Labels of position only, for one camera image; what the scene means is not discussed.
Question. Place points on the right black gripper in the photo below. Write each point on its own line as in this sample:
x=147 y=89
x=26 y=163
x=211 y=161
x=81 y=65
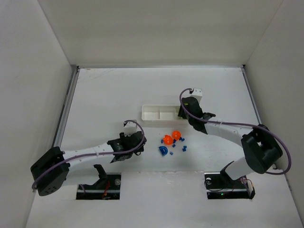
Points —
x=184 y=111

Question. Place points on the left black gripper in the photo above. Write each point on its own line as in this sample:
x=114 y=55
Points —
x=139 y=141

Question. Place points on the orange dome lego piece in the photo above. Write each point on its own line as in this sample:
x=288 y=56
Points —
x=176 y=135

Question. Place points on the blue arch lego piece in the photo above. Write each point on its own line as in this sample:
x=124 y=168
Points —
x=163 y=150

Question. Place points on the orange ring lego piece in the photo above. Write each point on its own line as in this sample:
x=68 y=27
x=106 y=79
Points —
x=167 y=140

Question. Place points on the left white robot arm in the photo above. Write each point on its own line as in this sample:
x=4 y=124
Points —
x=57 y=168

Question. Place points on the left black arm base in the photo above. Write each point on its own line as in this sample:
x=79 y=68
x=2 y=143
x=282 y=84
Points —
x=106 y=187

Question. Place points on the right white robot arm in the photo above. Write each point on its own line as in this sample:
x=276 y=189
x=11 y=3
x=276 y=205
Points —
x=260 y=148

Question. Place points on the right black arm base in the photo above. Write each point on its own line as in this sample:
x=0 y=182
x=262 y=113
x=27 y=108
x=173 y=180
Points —
x=220 y=186

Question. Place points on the white three-compartment tray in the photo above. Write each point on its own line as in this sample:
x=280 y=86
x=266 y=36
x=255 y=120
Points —
x=162 y=116

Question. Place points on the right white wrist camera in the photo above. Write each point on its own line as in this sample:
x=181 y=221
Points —
x=196 y=93

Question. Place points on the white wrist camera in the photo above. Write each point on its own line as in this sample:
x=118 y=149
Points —
x=196 y=93
x=129 y=127

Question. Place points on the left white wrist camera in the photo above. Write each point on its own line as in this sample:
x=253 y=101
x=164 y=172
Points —
x=129 y=127

